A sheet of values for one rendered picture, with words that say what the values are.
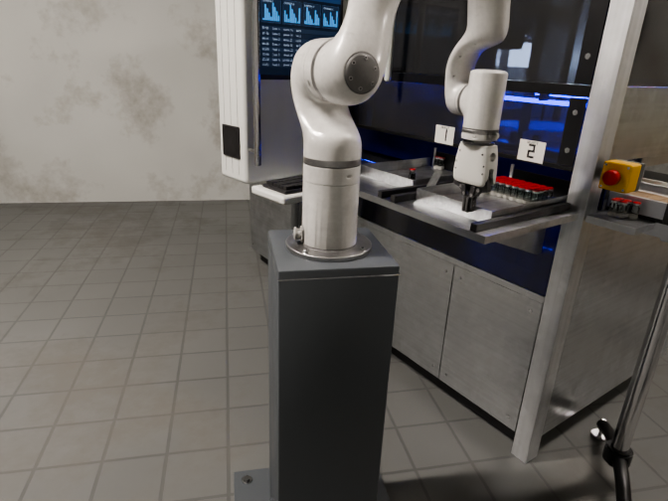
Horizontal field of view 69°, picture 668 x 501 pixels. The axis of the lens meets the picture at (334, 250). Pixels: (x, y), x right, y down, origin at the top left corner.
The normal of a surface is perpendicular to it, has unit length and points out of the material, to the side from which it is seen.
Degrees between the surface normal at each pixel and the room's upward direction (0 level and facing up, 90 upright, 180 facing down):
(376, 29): 67
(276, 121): 90
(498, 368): 90
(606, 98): 90
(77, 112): 90
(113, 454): 0
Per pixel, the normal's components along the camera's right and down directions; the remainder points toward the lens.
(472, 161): -0.79, 0.19
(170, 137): 0.20, 0.37
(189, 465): 0.04, -0.93
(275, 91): 0.67, 0.29
